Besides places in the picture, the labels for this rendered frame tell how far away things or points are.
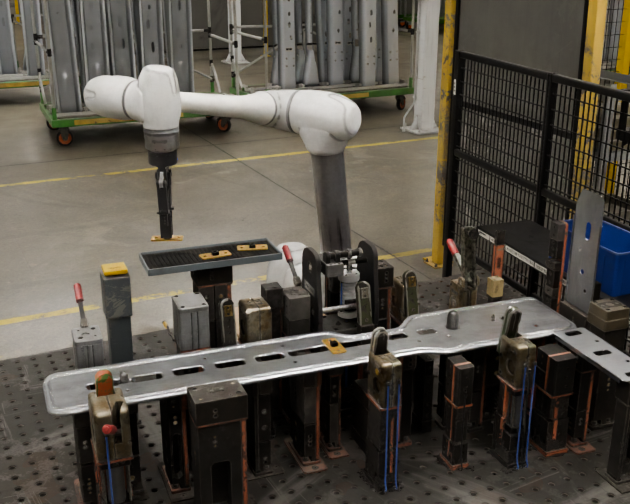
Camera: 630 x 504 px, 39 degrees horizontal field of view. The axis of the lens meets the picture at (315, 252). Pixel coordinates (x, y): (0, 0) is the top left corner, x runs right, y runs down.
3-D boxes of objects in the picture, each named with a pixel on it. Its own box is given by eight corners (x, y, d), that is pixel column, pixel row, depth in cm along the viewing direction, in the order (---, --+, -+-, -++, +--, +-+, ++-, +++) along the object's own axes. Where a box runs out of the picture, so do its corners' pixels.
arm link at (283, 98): (249, 84, 266) (287, 88, 259) (281, 87, 281) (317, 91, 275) (245, 128, 268) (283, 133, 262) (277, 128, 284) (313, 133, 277)
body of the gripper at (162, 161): (150, 145, 231) (151, 179, 235) (145, 152, 223) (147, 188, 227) (178, 145, 232) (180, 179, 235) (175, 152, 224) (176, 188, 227)
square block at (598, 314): (591, 431, 243) (607, 311, 231) (573, 417, 250) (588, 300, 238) (615, 426, 246) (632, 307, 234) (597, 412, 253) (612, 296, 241)
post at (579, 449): (576, 455, 232) (589, 356, 222) (552, 434, 242) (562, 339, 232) (596, 451, 234) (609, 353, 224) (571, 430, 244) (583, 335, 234)
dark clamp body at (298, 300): (286, 430, 244) (285, 302, 230) (271, 407, 255) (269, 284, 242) (322, 423, 247) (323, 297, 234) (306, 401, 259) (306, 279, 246)
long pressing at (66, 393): (49, 424, 191) (48, 418, 190) (41, 378, 210) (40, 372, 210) (582, 330, 237) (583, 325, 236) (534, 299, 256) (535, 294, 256)
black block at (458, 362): (451, 477, 223) (458, 374, 213) (431, 455, 232) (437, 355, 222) (479, 471, 226) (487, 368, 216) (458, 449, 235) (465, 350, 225)
